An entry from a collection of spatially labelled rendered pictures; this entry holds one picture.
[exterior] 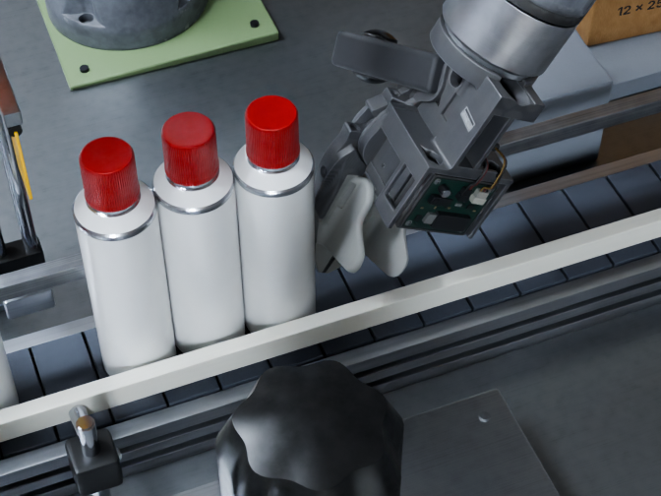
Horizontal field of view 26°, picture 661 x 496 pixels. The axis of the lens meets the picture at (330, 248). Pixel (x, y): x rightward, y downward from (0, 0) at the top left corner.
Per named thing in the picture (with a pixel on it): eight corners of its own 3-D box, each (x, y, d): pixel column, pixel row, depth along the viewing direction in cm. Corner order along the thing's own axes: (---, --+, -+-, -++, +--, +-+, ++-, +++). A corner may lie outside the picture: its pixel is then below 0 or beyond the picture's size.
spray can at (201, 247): (182, 373, 100) (155, 167, 84) (165, 317, 103) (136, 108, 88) (254, 355, 101) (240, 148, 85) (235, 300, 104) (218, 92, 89)
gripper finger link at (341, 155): (302, 217, 95) (365, 116, 90) (294, 201, 96) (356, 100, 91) (358, 223, 98) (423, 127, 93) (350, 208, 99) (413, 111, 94)
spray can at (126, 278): (120, 402, 98) (81, 197, 83) (91, 348, 101) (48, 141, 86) (189, 373, 100) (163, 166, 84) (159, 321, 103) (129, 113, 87)
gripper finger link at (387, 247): (346, 319, 98) (414, 221, 93) (315, 257, 101) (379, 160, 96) (383, 321, 99) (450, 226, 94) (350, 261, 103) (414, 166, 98)
